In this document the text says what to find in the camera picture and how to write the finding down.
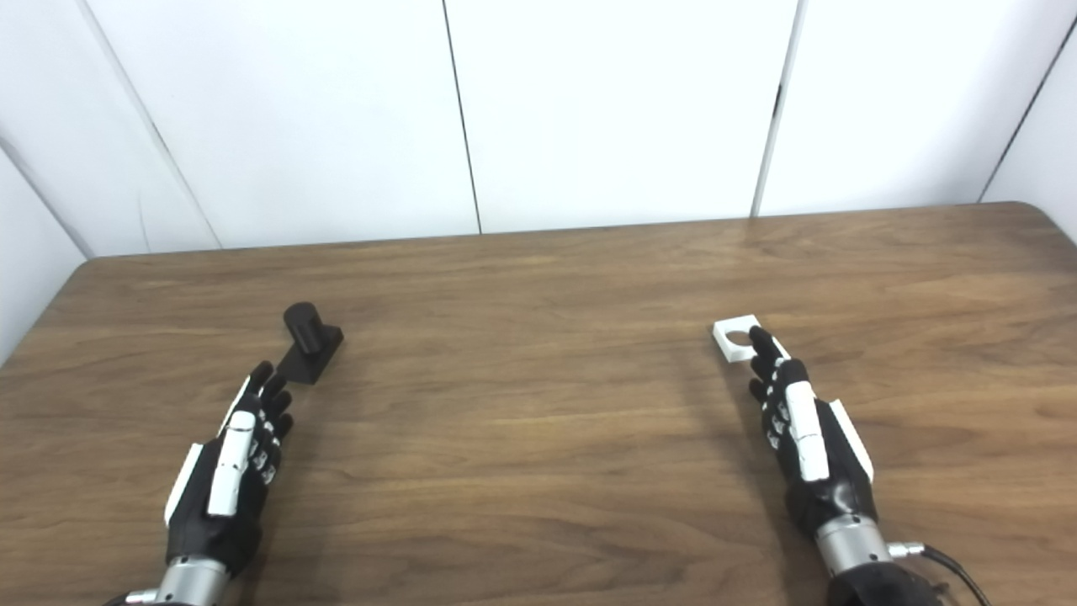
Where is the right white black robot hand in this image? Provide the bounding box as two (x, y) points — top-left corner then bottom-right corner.
(747, 326), (878, 540)

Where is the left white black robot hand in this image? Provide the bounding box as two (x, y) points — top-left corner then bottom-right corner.
(163, 360), (295, 580)

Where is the white square piece with hole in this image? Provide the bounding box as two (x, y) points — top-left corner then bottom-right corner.
(712, 314), (791, 364)

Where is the black peg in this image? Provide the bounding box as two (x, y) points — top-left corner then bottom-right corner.
(276, 301), (345, 386)

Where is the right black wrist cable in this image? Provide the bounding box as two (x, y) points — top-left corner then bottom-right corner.
(888, 542), (995, 606)

